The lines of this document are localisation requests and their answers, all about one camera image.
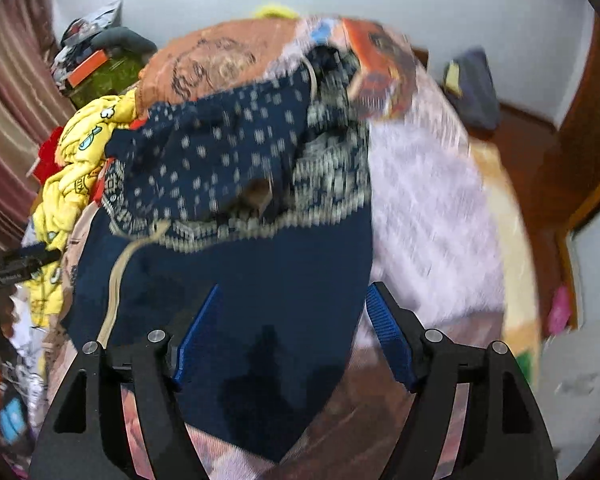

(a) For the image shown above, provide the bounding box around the dark blue bag with yellow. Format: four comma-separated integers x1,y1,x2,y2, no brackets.
442,47,501,130

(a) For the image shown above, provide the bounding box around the yellow cartoon print blanket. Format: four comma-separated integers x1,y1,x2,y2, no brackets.
24,88,138,328

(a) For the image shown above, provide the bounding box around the wooden wardrobe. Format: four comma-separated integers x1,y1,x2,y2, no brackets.
528,18,600,337

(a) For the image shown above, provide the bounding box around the red plush toy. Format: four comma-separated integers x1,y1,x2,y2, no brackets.
29,127,64,185

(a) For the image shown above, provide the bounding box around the pile of clutter on cabinet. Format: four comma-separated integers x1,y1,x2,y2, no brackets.
52,0,122,92

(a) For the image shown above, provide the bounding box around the red and beige striped curtain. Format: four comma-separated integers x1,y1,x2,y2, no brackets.
0,0,74,248

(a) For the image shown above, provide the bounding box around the printed newspaper pattern bedspread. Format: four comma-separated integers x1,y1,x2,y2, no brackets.
44,14,541,480

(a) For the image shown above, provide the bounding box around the orange shoe box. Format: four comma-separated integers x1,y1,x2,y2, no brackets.
67,50,108,88

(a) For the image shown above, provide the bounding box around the green patterned covered cabinet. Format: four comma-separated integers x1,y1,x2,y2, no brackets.
67,50,144,108

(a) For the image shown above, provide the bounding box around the navy patterned hooded sweater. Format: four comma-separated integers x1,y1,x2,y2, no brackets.
64,46,372,462

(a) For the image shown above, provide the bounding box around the grey garment on pile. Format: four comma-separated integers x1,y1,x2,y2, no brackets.
91,26,158,55

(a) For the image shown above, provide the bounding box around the yellow curved headboard tube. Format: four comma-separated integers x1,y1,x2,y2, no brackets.
252,3,300,20

